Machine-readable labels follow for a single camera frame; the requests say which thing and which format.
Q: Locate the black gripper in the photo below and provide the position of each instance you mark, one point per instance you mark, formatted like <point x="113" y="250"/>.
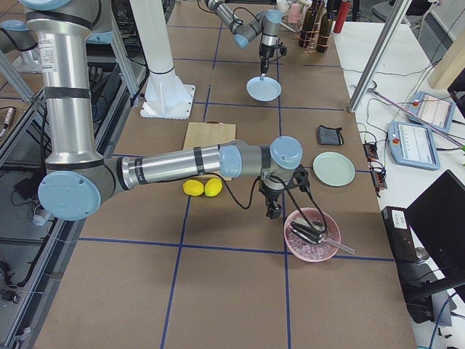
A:
<point x="269" y="193"/>
<point x="265" y="53"/>

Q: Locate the light blue plate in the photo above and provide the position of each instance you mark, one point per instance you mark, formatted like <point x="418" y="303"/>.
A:
<point x="263" y="89"/>

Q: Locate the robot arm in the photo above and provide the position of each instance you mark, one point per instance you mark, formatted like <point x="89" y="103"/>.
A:
<point x="247" y="22"/>
<point x="77" y="178"/>

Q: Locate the light green plate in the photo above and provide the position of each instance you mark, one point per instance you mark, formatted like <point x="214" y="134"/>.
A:
<point x="334" y="169"/>

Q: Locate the metal scoop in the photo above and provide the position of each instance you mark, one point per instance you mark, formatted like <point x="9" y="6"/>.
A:
<point x="315" y="233"/>

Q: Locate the pink bowl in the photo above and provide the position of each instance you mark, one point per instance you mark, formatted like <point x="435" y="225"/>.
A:
<point x="308" y="252"/>

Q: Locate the pink cup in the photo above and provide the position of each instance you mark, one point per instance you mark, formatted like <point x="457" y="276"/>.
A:
<point x="294" y="14"/>

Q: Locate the white cup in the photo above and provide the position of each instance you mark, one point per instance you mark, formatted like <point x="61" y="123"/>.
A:
<point x="282" y="6"/>

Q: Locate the upper yellow lemon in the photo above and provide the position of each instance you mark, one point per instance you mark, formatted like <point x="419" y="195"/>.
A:
<point x="213" y="187"/>

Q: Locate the yellow lemon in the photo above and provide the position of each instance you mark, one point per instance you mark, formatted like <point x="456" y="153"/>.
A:
<point x="213" y="187"/>
<point x="193" y="187"/>

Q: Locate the lower yellow lemon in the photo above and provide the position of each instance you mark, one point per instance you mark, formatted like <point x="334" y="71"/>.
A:
<point x="193" y="187"/>

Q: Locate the bamboo cutting board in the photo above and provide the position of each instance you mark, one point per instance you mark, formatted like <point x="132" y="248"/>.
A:
<point x="209" y="133"/>

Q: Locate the folded grey cloth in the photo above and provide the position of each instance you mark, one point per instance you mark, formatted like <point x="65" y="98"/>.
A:
<point x="329" y="136"/>

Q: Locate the red cylinder bottle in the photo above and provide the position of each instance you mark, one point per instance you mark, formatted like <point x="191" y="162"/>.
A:
<point x="341" y="16"/>

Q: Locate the black computer box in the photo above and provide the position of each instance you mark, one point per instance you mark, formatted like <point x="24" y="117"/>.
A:
<point x="400" y="237"/>

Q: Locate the near teach pendant tablet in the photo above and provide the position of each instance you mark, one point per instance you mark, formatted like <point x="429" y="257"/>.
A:
<point x="412" y="145"/>

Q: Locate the teach pendant tablet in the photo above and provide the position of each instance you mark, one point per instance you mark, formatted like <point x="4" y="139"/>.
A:
<point x="433" y="109"/>
<point x="412" y="145"/>

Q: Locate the black monitor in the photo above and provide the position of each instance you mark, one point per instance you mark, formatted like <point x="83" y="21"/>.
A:
<point x="437" y="218"/>

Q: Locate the far teach pendant tablet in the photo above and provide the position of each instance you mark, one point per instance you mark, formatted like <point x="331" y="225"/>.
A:
<point x="433" y="109"/>

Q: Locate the copper wire bottle rack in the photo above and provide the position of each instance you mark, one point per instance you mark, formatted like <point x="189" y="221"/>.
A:
<point x="313" y="41"/>

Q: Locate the aluminium frame post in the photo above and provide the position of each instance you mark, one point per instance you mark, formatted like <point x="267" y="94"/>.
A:
<point x="386" y="36"/>

